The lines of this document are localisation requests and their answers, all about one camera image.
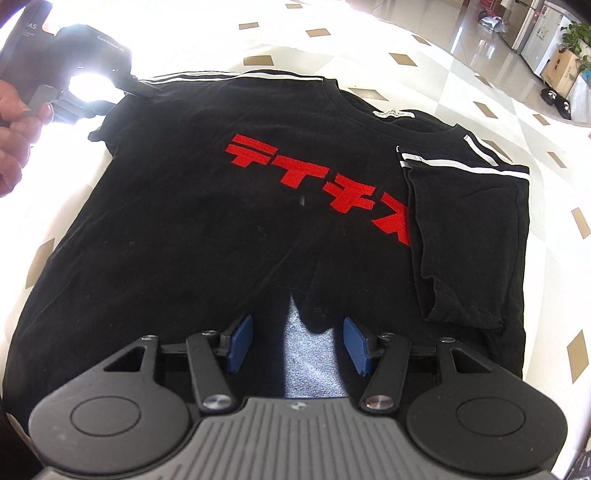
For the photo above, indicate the grey cloth covered table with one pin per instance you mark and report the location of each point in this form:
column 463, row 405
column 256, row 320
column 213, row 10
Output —
column 582, row 99

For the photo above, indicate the person's left hand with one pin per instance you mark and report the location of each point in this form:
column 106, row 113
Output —
column 11, row 152

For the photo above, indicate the black white slipper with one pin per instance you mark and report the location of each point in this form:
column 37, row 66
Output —
column 563, row 109
column 549, row 97

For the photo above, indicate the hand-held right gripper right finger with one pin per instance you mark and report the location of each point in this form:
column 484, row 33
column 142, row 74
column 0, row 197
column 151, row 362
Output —
column 358, row 345

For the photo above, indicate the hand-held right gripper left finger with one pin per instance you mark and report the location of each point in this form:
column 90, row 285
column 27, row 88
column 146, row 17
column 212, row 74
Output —
column 240, row 344

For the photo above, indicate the white plastic bag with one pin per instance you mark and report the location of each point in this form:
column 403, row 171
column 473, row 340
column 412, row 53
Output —
column 490, row 23

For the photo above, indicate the green potted plant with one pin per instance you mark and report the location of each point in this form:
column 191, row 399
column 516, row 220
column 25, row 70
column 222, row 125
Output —
column 579, row 44

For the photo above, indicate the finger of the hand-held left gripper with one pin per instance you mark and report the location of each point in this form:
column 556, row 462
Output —
column 136, row 86

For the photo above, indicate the black t-shirt white stripes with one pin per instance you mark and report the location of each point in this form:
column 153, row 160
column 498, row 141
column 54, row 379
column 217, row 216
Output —
column 207, row 230

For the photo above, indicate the cardboard box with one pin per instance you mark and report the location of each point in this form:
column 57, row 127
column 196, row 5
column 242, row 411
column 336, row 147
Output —
column 561, row 71

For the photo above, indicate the silver refrigerator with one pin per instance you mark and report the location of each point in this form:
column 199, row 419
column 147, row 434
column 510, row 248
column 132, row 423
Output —
column 519, row 23

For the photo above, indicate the white chest freezer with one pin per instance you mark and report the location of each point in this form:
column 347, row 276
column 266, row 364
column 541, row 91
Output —
column 547, row 37

